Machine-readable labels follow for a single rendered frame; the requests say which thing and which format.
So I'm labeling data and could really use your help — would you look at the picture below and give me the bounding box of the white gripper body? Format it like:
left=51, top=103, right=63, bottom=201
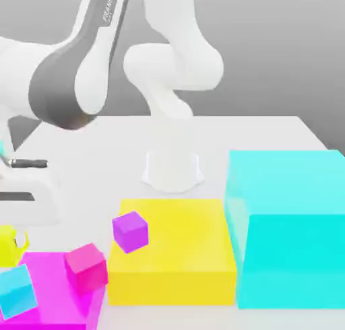
left=0, top=176, right=62, bottom=226

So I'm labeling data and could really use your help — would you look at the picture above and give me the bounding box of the small yellow-green cube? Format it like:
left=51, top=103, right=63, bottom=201
left=0, top=224, right=30, bottom=268

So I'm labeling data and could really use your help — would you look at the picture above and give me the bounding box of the small light blue cube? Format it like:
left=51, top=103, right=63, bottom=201
left=0, top=263, right=39, bottom=321

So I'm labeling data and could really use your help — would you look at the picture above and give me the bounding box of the small pink cube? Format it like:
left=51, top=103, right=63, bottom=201
left=63, top=242, right=109, bottom=296

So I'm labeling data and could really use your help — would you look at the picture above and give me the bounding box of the small purple cube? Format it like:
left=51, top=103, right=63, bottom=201
left=112, top=211, right=150, bottom=255

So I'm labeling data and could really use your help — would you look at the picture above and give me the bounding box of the large magenta box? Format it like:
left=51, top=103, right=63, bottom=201
left=0, top=251, right=108, bottom=330

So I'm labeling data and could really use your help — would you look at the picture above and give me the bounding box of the large yellow box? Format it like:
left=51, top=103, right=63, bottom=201
left=106, top=199, right=239, bottom=307

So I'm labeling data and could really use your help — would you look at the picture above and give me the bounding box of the large cyan box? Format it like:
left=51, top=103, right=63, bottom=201
left=224, top=150, right=345, bottom=310

